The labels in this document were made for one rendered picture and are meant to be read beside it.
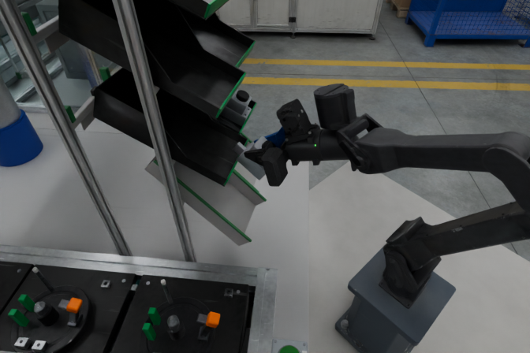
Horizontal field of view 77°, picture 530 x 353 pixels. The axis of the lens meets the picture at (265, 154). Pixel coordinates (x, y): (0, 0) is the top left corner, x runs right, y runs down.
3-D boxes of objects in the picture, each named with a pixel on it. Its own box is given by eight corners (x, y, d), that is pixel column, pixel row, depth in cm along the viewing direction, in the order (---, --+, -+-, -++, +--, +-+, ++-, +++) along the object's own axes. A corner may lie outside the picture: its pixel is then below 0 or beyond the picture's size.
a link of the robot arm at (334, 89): (397, 151, 55) (390, 82, 51) (367, 174, 51) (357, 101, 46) (342, 141, 64) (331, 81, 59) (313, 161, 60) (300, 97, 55)
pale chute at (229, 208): (255, 205, 88) (266, 199, 85) (238, 247, 79) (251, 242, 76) (173, 132, 79) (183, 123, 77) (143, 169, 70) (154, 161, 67)
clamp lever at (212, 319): (210, 328, 64) (221, 313, 59) (207, 339, 62) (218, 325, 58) (192, 324, 63) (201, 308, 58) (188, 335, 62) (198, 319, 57)
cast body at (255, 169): (266, 169, 72) (286, 151, 67) (259, 180, 68) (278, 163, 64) (238, 143, 71) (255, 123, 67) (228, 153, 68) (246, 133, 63)
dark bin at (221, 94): (241, 82, 65) (256, 50, 60) (216, 120, 55) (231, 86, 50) (109, 6, 62) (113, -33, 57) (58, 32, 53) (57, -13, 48)
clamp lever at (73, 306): (82, 314, 66) (83, 299, 61) (76, 325, 64) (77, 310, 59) (63, 310, 65) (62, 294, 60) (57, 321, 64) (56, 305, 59)
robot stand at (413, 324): (424, 332, 76) (457, 287, 63) (389, 382, 69) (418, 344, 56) (370, 286, 85) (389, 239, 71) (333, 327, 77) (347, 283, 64)
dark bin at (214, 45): (251, 50, 76) (265, 21, 71) (232, 76, 67) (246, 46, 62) (139, -15, 74) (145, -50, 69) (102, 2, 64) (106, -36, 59)
